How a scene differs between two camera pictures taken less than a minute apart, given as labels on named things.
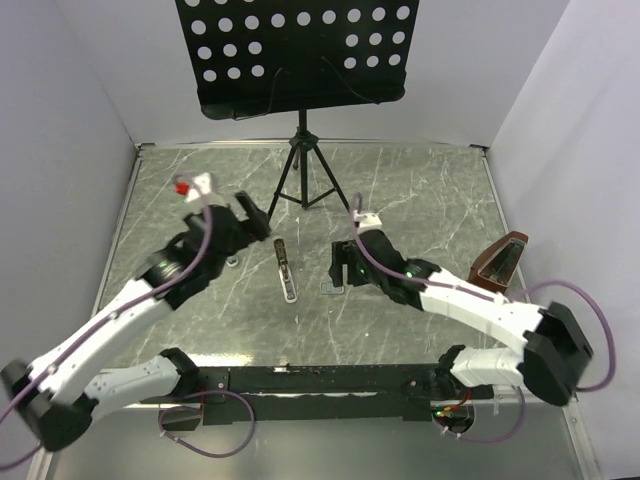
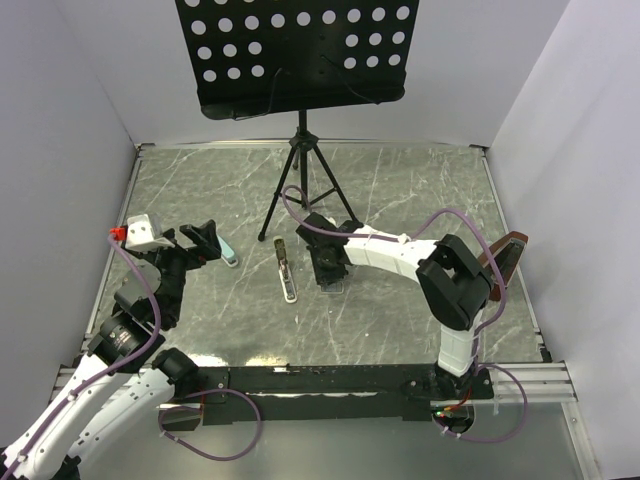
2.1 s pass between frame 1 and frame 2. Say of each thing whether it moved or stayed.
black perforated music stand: stayed
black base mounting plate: stayed
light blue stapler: moved
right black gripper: moved
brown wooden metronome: stayed
